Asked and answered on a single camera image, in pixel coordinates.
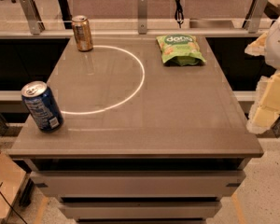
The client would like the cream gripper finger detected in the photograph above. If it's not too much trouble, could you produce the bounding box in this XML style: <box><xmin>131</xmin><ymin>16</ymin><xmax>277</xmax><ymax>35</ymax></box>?
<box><xmin>245</xmin><ymin>32</ymin><xmax>268</xmax><ymax>56</ymax></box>
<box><xmin>246</xmin><ymin>70</ymin><xmax>280</xmax><ymax>134</ymax></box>

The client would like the green rice chip bag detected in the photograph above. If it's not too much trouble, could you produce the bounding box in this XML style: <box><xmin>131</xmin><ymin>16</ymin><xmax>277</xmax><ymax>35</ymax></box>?
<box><xmin>156</xmin><ymin>35</ymin><xmax>205</xmax><ymax>66</ymax></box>

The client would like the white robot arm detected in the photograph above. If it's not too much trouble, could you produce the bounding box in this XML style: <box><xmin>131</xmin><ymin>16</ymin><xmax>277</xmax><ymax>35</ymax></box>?
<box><xmin>245</xmin><ymin>16</ymin><xmax>280</xmax><ymax>134</ymax></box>

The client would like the gold soda can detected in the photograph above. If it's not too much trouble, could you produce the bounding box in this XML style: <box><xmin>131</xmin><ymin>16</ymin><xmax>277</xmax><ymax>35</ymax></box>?
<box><xmin>72</xmin><ymin>15</ymin><xmax>93</xmax><ymax>51</ymax></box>

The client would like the blue pepsi can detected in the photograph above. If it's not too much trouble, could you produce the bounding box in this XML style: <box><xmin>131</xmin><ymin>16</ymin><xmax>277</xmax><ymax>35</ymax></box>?
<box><xmin>21</xmin><ymin>81</ymin><xmax>63</xmax><ymax>133</ymax></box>

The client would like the grey drawer cabinet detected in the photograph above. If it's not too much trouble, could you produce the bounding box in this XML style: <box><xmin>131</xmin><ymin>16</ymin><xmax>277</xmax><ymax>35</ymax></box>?
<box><xmin>10</xmin><ymin>35</ymin><xmax>262</xmax><ymax>224</ymax></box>

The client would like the lower grey drawer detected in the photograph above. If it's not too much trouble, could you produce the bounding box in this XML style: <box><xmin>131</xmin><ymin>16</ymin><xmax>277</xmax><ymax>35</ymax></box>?
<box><xmin>60</xmin><ymin>202</ymin><xmax>221</xmax><ymax>220</ymax></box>

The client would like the grey drawer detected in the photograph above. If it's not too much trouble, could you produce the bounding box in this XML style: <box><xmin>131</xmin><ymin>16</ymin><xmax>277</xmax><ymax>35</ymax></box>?
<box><xmin>60</xmin><ymin>202</ymin><xmax>221</xmax><ymax>220</ymax></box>
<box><xmin>31</xmin><ymin>171</ymin><xmax>245</xmax><ymax>198</ymax></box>

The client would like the upper grey drawer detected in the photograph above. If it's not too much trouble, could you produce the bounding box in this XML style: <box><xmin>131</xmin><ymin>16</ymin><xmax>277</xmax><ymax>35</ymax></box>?
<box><xmin>31</xmin><ymin>171</ymin><xmax>245</xmax><ymax>198</ymax></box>

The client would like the cardboard box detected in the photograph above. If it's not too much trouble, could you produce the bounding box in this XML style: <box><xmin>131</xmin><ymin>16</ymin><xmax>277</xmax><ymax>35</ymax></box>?
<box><xmin>0</xmin><ymin>150</ymin><xmax>25</xmax><ymax>224</ymax></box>

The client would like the right metal bracket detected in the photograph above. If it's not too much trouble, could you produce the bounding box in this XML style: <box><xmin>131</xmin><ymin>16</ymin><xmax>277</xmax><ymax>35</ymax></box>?
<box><xmin>246</xmin><ymin>0</ymin><xmax>268</xmax><ymax>33</ymax></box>

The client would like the metal bracket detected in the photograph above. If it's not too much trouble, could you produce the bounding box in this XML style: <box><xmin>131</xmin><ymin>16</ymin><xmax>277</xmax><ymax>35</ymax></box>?
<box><xmin>246</xmin><ymin>0</ymin><xmax>268</xmax><ymax>33</ymax></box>
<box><xmin>19</xmin><ymin>0</ymin><xmax>45</xmax><ymax>35</ymax></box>
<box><xmin>137</xmin><ymin>0</ymin><xmax>147</xmax><ymax>35</ymax></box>

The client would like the black hanging cable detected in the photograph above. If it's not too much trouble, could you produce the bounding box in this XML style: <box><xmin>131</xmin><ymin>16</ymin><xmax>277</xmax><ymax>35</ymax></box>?
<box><xmin>174</xmin><ymin>0</ymin><xmax>185</xmax><ymax>29</ymax></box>

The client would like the middle metal bracket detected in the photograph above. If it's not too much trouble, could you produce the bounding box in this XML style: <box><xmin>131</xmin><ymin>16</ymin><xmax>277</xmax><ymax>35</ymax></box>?
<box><xmin>137</xmin><ymin>0</ymin><xmax>147</xmax><ymax>35</ymax></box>

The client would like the left metal bracket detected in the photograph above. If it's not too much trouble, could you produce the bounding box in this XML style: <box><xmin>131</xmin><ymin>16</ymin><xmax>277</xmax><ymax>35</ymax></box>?
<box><xmin>19</xmin><ymin>0</ymin><xmax>45</xmax><ymax>35</ymax></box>

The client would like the black floor cable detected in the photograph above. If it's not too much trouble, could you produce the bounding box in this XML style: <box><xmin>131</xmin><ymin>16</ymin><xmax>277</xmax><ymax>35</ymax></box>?
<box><xmin>0</xmin><ymin>175</ymin><xmax>28</xmax><ymax>224</ymax></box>

